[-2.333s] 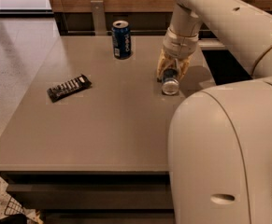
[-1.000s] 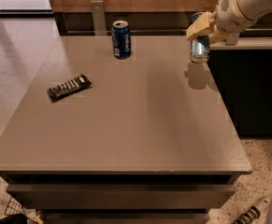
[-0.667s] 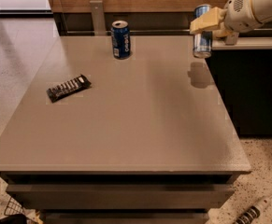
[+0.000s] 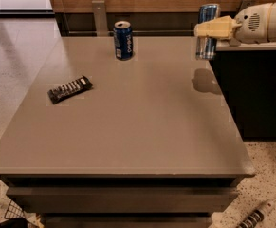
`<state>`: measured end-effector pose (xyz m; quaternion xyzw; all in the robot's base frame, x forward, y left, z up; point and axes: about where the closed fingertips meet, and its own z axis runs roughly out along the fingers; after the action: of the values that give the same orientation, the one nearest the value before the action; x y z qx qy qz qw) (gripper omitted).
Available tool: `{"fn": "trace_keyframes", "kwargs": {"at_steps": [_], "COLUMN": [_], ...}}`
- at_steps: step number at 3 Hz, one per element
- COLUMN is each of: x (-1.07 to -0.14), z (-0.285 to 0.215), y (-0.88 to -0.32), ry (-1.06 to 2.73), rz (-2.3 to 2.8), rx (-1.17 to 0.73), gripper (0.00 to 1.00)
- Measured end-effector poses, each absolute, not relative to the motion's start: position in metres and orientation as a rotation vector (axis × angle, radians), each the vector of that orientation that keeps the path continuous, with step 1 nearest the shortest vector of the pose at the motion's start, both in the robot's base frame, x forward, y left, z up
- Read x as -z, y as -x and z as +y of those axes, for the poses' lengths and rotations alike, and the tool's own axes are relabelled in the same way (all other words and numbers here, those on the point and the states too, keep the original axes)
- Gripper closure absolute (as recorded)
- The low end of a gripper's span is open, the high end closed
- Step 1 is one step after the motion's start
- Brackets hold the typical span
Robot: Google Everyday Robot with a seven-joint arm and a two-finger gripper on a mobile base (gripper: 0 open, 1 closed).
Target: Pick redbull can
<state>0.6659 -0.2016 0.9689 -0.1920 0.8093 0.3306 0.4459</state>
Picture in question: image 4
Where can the grey drawer cabinet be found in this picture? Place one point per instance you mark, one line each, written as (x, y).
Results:
(157, 120)

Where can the grey drawer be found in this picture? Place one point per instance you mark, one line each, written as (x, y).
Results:
(122, 200)
(129, 222)

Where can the white power strip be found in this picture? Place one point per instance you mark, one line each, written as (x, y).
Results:
(258, 214)

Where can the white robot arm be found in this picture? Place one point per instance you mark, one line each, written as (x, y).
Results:
(271, 25)

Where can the black wire basket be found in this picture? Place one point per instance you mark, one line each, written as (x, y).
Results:
(14, 217)

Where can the upper grey drawer front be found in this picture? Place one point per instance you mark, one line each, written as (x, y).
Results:
(122, 200)

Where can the silver blue redbull can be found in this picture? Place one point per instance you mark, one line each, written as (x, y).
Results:
(206, 44)

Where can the white side shelf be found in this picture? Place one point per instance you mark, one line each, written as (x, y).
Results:
(225, 46)

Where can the left metal bracket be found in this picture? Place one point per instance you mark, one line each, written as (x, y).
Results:
(100, 18)

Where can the right metal bracket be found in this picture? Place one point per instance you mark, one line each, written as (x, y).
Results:
(245, 4)

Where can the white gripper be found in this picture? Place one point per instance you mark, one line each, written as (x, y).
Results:
(252, 23)

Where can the lower grey drawer front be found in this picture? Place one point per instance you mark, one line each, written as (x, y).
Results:
(129, 222)

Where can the metal bracket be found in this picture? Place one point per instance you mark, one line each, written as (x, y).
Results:
(245, 4)
(100, 18)

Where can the black snack bar wrapper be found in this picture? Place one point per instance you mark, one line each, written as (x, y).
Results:
(68, 90)

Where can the blue pepsi can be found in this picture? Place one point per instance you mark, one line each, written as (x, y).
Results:
(123, 39)

